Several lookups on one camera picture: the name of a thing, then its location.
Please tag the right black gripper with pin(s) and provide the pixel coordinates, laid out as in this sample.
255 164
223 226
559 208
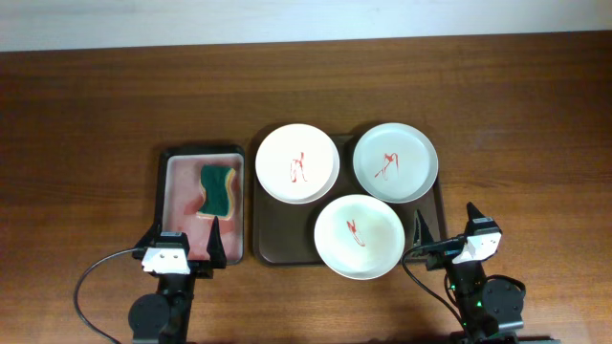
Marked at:
442 257

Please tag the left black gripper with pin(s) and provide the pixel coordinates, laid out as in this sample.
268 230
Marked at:
204 270

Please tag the green and yellow sponge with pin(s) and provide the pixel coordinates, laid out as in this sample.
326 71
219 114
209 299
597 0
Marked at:
216 186

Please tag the white plate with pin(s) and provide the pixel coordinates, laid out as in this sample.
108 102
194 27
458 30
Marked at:
395 163
359 237
297 163

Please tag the white plate front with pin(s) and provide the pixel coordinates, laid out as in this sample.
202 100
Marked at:
359 237

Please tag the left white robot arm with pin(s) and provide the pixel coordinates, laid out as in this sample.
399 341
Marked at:
163 316

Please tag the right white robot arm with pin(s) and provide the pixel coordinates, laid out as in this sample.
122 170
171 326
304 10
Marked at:
488 308

